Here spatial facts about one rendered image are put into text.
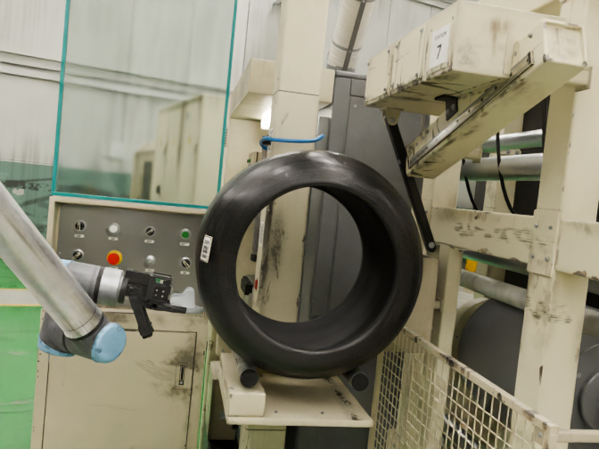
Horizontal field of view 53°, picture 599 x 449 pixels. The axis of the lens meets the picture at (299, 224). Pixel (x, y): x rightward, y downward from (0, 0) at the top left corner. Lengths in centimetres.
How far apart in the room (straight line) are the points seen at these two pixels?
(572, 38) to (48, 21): 973
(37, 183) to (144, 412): 831
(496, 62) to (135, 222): 130
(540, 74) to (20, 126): 953
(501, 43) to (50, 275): 103
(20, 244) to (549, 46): 108
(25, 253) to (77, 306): 17
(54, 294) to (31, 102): 917
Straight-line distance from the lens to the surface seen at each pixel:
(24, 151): 1037
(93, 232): 213
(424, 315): 190
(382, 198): 147
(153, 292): 151
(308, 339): 175
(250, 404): 151
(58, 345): 150
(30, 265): 127
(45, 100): 1043
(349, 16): 237
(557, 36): 131
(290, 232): 181
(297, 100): 182
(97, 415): 222
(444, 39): 135
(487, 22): 135
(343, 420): 157
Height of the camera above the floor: 136
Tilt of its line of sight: 3 degrees down
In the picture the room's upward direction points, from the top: 6 degrees clockwise
